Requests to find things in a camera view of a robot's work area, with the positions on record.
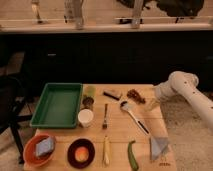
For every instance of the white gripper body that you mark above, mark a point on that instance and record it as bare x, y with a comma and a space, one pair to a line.
161, 93

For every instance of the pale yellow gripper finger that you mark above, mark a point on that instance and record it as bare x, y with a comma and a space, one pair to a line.
152, 104

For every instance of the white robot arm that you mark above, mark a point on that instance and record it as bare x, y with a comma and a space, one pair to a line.
185, 84

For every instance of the grey folded cloth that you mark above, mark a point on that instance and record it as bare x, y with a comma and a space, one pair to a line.
158, 146

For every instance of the black and tan brush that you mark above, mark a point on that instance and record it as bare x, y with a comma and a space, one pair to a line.
112, 94

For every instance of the green chili pepper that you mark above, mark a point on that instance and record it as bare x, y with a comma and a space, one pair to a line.
132, 161

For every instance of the pale yellow corn cob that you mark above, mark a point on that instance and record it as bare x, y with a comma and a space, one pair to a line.
106, 151

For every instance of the white paper cup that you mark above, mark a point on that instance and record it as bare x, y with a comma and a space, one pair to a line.
85, 117

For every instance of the dark maroon plate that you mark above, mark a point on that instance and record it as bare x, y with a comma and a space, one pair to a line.
71, 153

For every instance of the orange fruit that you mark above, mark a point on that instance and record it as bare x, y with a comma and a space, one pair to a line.
81, 154

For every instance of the green plastic tray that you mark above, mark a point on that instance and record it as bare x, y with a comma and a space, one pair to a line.
58, 106

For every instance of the blue-grey sponge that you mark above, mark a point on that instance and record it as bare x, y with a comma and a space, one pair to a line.
44, 147

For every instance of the orange bowl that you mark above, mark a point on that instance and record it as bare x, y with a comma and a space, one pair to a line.
29, 155

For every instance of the black chair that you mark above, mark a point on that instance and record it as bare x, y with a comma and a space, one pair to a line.
13, 98

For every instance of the white spoon black handle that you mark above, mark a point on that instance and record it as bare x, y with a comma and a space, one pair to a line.
125, 106

